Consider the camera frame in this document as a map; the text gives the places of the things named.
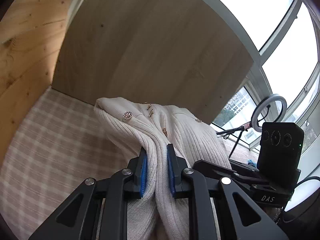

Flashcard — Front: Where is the cream knitted cardigan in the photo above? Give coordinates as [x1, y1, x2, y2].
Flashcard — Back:
[94, 98, 231, 239]

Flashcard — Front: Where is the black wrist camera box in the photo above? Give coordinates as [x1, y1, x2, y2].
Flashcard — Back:
[257, 122, 304, 184]

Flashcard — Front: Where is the ring light on tripod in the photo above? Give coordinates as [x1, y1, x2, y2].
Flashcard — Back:
[216, 94, 287, 159]

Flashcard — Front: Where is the pink plaid bed sheet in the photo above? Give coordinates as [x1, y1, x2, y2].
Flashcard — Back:
[1, 89, 132, 239]

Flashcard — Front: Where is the light wood wardrobe panel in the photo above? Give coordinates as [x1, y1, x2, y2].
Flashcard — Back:
[52, 0, 260, 123]

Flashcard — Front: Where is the pine wood headboard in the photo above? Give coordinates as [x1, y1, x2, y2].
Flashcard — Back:
[1, 0, 71, 159]

